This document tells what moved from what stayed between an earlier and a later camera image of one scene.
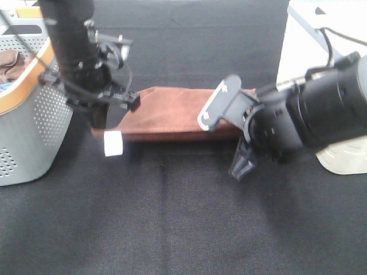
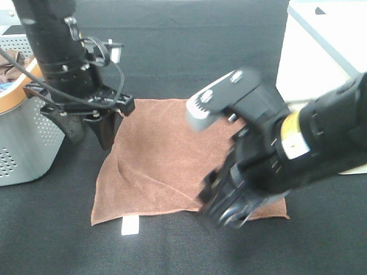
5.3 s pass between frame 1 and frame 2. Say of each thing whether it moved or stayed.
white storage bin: stayed
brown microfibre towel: moved
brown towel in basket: stayed
